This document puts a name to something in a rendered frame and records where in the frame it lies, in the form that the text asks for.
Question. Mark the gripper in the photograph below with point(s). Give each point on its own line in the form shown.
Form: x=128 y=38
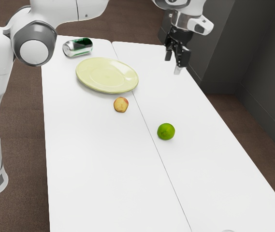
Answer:
x=179 y=37

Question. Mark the pale green plate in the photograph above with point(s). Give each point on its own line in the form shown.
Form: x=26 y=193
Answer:
x=107 y=75

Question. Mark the yellow red peach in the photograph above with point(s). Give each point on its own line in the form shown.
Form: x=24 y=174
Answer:
x=121 y=105

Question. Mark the green lime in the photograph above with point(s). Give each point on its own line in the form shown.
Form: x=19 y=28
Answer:
x=166 y=131

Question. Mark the silver and green can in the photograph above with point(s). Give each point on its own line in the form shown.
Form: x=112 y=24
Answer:
x=78 y=47

